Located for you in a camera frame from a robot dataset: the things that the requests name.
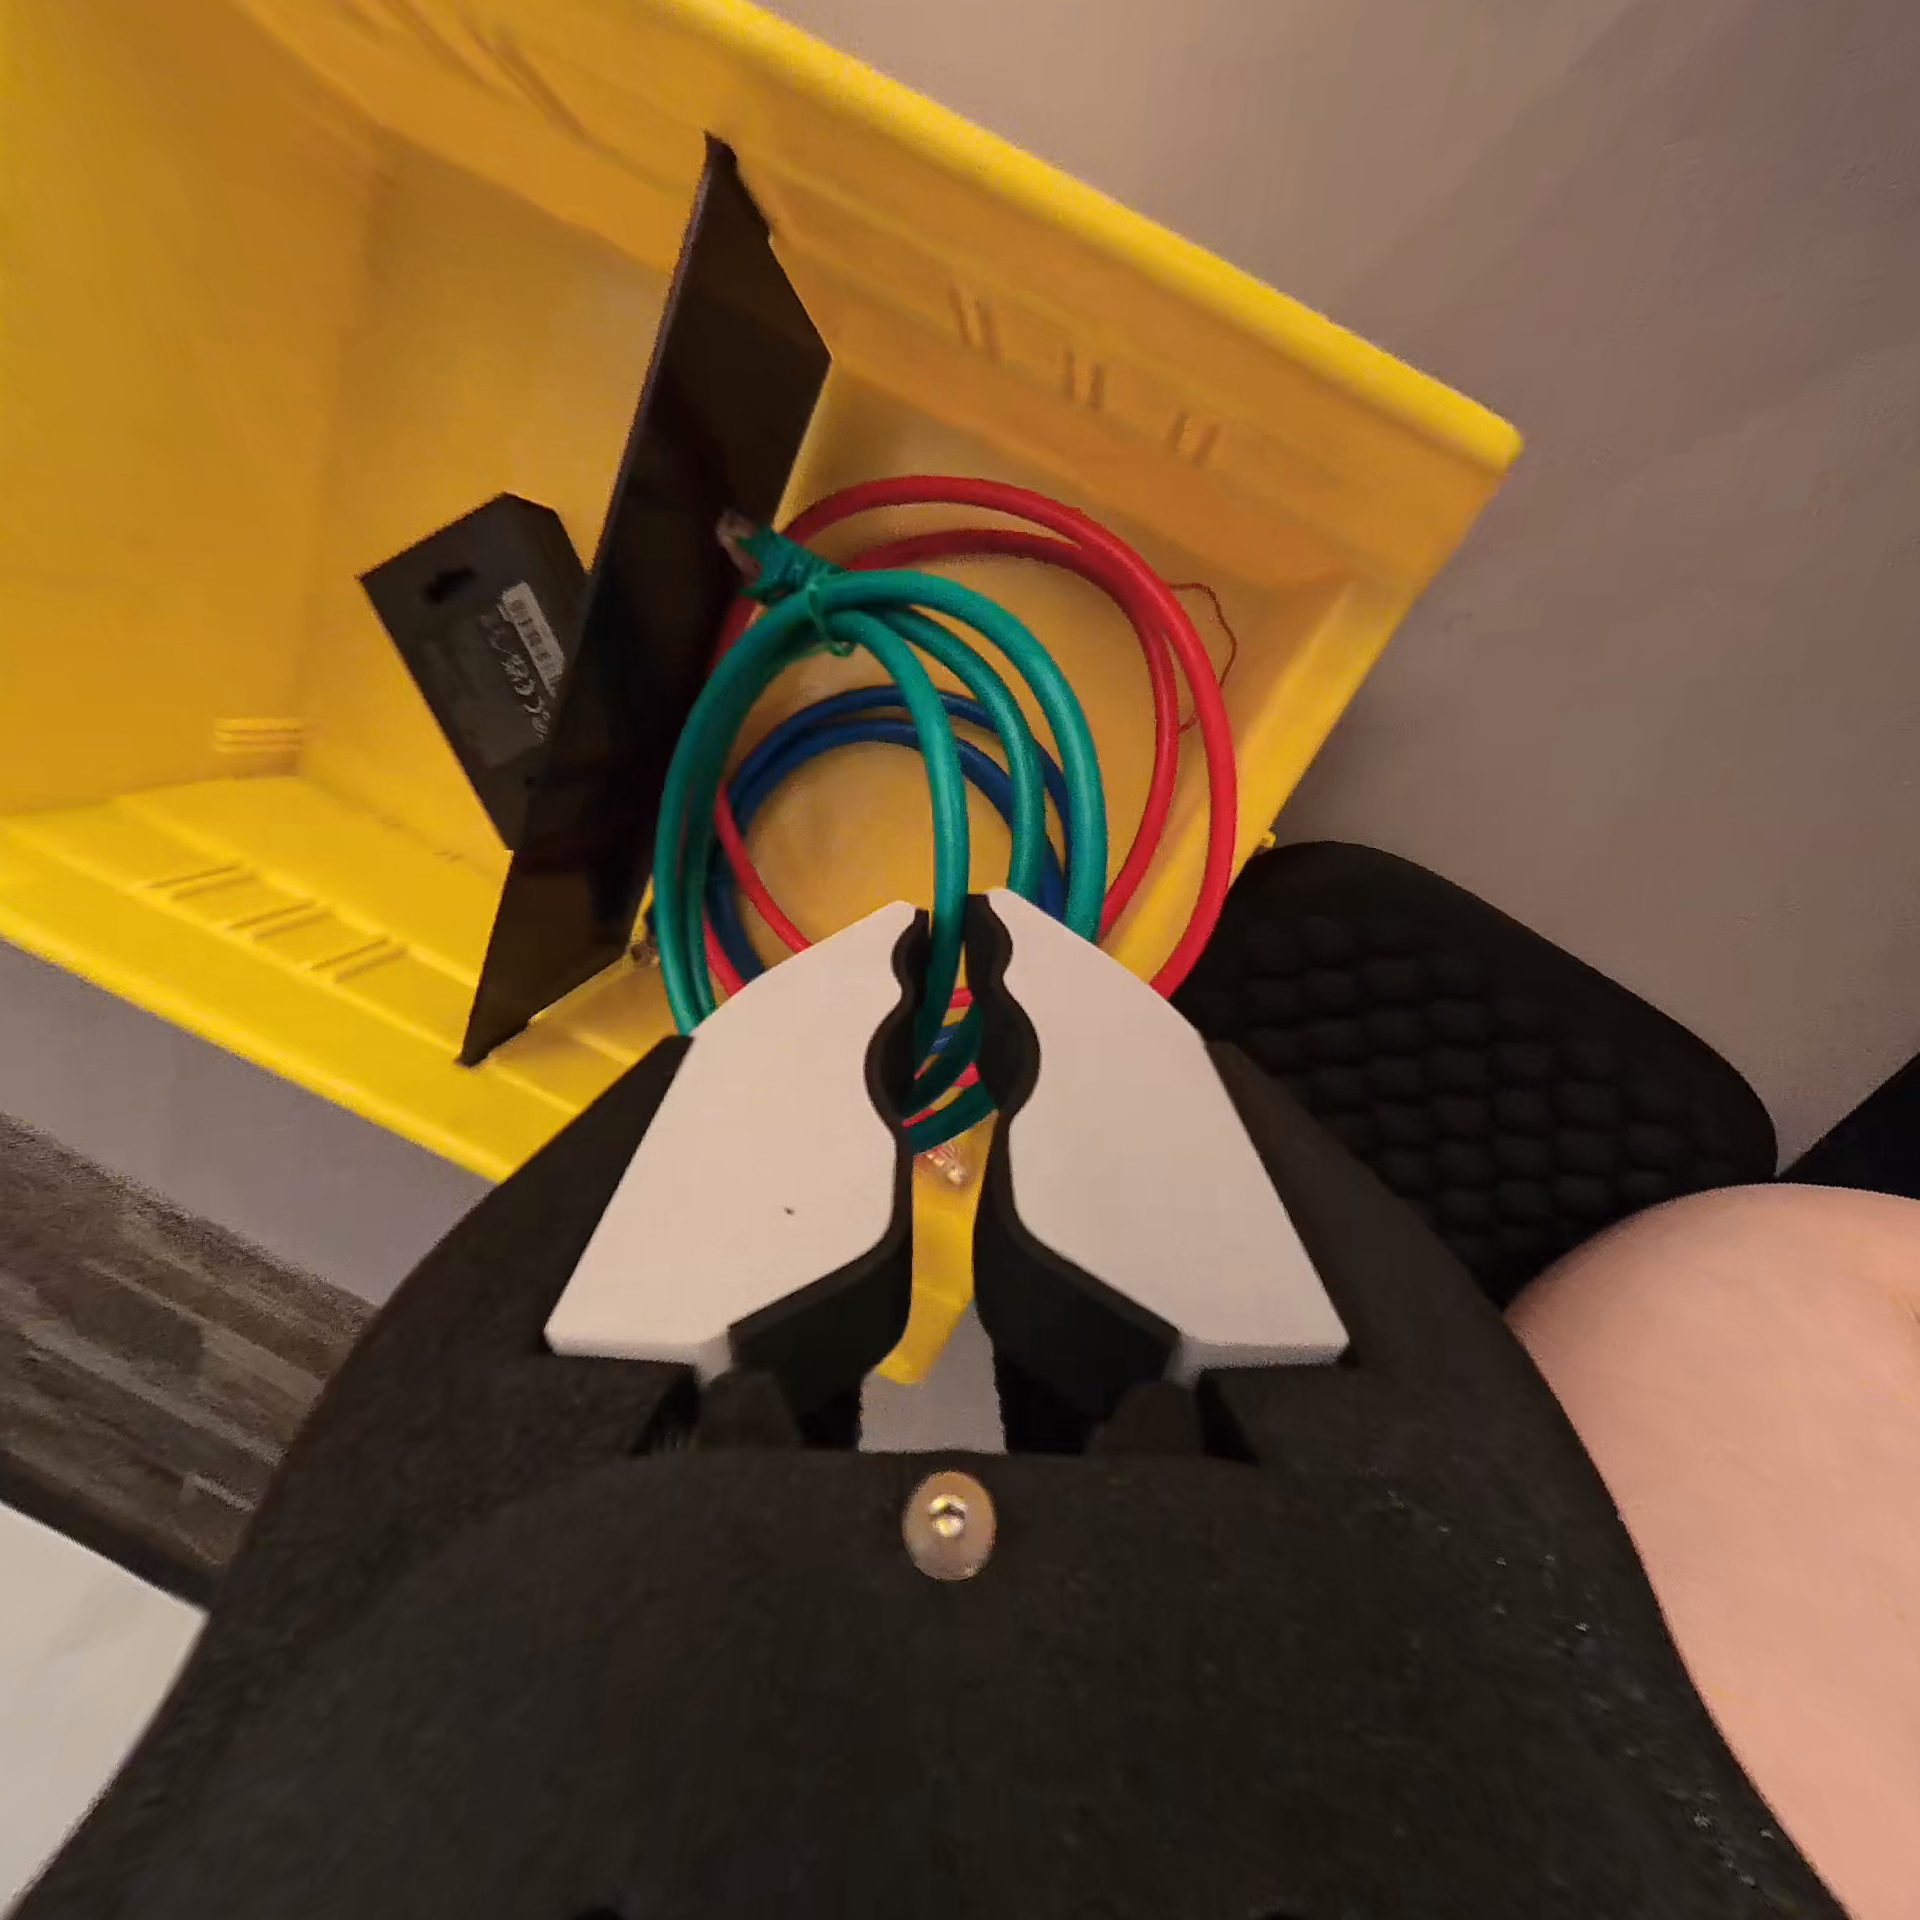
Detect thin red twist tie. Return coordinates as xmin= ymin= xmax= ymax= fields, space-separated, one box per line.
xmin=1168 ymin=575 xmax=1240 ymax=740

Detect green ethernet cable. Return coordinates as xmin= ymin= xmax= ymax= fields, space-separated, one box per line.
xmin=651 ymin=509 xmax=1115 ymax=1154

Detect yellow plastic bin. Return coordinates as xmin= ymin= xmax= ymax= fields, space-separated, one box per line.
xmin=0 ymin=0 xmax=1526 ymax=1389

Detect red ethernet cable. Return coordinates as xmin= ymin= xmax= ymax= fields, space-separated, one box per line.
xmin=701 ymin=475 xmax=1240 ymax=1103

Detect black ethernet switch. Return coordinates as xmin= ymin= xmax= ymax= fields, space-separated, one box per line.
xmin=359 ymin=489 xmax=592 ymax=852

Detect blue ethernet cable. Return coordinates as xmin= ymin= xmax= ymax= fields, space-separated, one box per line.
xmin=703 ymin=683 xmax=1077 ymax=1086

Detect person's right forearm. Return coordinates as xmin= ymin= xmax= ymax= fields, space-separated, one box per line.
xmin=1503 ymin=1182 xmax=1920 ymax=1920

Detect black bin divider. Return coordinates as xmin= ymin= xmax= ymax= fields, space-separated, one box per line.
xmin=454 ymin=135 xmax=836 ymax=1070

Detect black quilted cushion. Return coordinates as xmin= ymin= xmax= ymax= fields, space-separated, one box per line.
xmin=1168 ymin=838 xmax=1781 ymax=1309

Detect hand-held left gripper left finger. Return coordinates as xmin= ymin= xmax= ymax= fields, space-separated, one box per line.
xmin=543 ymin=899 xmax=932 ymax=1444

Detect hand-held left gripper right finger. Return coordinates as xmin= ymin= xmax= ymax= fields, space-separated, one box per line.
xmin=963 ymin=887 xmax=1350 ymax=1452

